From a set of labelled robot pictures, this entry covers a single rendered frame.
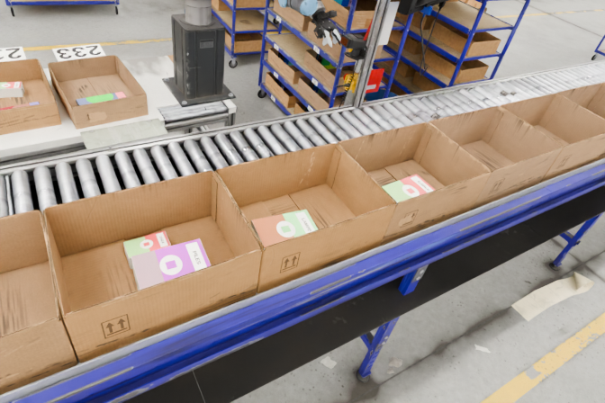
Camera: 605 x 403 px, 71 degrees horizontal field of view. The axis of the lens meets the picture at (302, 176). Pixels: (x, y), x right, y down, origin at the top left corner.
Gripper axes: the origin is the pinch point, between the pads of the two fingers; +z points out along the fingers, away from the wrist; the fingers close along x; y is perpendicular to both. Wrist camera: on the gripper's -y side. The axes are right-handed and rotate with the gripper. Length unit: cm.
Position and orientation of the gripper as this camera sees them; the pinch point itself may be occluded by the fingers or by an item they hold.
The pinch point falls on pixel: (336, 43)
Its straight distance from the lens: 224.8
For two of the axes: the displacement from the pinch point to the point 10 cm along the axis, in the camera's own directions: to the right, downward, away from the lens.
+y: -4.0, 3.6, 8.4
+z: 4.0, 8.9, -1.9
